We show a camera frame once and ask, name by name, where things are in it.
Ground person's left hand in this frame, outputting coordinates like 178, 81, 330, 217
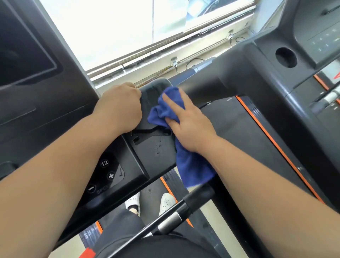
91, 82, 143, 136

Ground person's right hand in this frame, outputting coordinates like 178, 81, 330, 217
162, 88, 220, 154

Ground blue cleaning cloth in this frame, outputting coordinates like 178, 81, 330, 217
147, 86, 217, 188

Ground person's left forearm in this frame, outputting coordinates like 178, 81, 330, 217
0, 111, 123, 258

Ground person's right forearm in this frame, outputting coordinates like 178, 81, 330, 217
202, 137, 340, 258

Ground neighbouring black treadmill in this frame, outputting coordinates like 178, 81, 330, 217
170, 0, 340, 213

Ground person's right white clog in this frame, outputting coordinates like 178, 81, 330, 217
158, 193, 176, 217

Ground person's white clog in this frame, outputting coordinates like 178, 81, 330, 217
158, 193, 176, 217
125, 192, 141, 216

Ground person's left white clog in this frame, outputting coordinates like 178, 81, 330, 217
125, 192, 141, 216

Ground person's black shorts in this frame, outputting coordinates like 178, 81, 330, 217
94, 210, 221, 258

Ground metal window track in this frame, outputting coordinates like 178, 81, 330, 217
86, 5, 257, 88

